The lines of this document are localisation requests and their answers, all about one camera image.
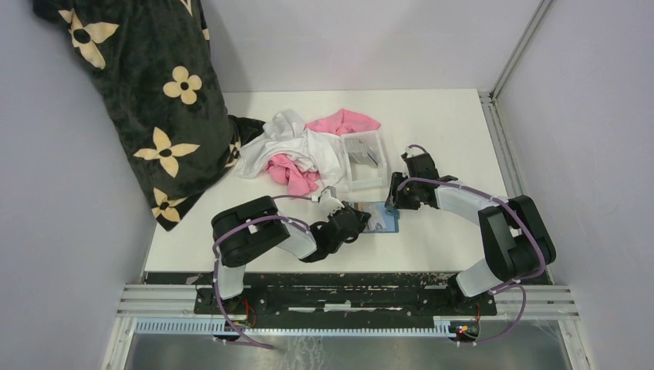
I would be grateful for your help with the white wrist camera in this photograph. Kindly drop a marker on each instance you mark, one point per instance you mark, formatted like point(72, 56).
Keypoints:
point(328, 200)
point(410, 152)

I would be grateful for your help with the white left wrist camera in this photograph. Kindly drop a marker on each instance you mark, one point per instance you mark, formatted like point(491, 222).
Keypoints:
point(328, 200)

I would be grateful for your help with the stack of credit cards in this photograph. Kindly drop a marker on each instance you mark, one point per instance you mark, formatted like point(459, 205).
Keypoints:
point(360, 153)

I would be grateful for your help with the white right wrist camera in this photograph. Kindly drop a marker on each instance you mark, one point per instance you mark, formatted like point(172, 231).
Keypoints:
point(410, 152)

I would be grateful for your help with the pink cloth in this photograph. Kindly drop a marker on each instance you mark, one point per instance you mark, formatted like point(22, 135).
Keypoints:
point(347, 122)

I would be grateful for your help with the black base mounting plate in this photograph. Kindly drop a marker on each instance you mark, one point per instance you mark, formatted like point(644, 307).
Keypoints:
point(345, 296)

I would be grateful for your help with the light picture credit card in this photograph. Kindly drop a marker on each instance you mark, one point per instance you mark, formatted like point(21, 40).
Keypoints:
point(381, 222)

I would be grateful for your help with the black floral blanket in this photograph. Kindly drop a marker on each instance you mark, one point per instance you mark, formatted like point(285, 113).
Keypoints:
point(150, 61)

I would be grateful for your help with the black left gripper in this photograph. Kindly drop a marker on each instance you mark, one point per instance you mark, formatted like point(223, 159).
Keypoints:
point(362, 216)

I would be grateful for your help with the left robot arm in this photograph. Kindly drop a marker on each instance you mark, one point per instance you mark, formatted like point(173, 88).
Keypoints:
point(245, 232)

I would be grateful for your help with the blue leather card holder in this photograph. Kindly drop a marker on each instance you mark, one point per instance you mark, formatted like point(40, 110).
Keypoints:
point(368, 206)

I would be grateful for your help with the white cloth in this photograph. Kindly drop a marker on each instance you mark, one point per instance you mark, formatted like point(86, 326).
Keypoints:
point(277, 133)

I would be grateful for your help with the clear plastic tray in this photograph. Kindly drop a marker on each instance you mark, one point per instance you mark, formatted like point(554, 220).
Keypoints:
point(366, 165)

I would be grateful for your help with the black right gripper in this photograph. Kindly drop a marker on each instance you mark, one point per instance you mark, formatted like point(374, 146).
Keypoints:
point(395, 197)

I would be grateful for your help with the aluminium frame rail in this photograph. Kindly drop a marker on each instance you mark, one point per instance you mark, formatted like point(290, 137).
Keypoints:
point(185, 310)

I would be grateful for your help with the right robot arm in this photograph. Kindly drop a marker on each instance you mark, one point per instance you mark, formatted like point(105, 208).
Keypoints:
point(515, 242)

